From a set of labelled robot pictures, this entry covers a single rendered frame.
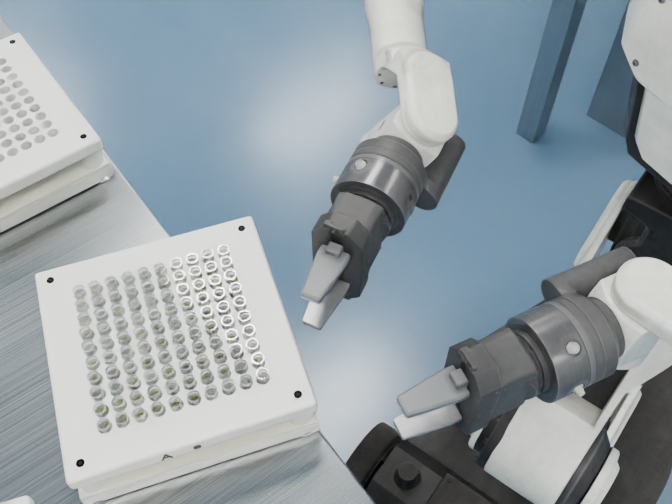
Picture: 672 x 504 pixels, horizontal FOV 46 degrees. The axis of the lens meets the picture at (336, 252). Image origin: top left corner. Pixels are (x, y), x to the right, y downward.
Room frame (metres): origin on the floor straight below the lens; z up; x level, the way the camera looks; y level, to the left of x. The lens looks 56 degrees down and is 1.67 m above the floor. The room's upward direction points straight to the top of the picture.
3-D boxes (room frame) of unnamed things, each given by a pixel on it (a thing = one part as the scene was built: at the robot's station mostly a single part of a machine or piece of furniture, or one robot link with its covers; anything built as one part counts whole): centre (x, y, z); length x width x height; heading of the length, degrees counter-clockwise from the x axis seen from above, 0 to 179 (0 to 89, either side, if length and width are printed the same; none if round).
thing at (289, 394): (0.38, 0.17, 0.94); 0.25 x 0.24 x 0.02; 19
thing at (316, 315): (0.41, 0.01, 0.96); 0.06 x 0.03 x 0.02; 155
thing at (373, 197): (0.50, -0.02, 0.99); 0.12 x 0.10 x 0.13; 155
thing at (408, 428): (0.29, -0.09, 0.96); 0.06 x 0.03 x 0.02; 115
